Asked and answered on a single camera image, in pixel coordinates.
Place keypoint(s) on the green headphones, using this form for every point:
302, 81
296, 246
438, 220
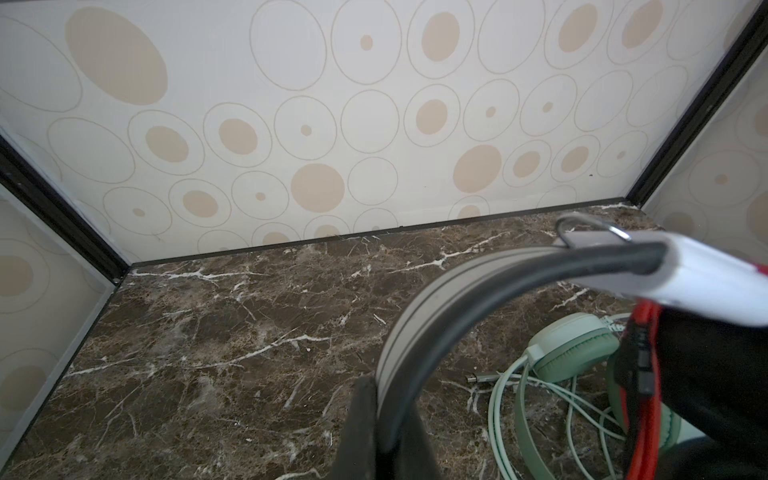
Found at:
554, 358

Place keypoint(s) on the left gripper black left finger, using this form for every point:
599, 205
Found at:
356, 455

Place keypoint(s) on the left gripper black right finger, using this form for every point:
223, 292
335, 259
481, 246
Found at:
414, 458

